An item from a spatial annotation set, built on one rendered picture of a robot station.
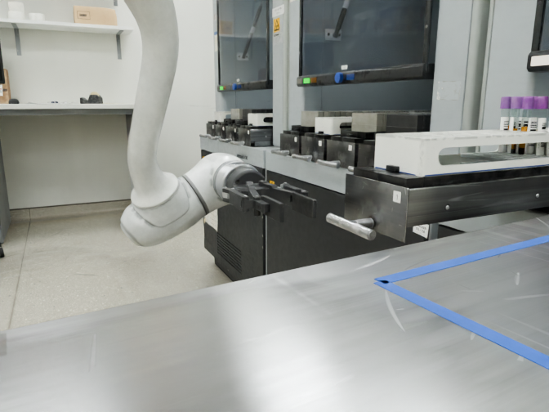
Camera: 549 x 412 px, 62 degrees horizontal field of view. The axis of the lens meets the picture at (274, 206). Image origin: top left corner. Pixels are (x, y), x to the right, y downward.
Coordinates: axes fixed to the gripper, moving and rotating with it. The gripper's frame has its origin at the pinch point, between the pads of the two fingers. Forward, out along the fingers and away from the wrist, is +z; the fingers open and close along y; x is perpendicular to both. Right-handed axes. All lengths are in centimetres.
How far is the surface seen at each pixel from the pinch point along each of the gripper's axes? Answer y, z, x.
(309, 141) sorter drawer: 37, -58, -4
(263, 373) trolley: -27, 51, -8
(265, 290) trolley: -24, 44, -8
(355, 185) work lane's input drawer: 5.6, 10.1, -4.9
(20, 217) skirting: -66, -335, 74
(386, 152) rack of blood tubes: 9.1, 12.3, -9.6
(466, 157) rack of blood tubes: 26.7, 10.4, -7.9
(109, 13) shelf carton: 9, -311, -79
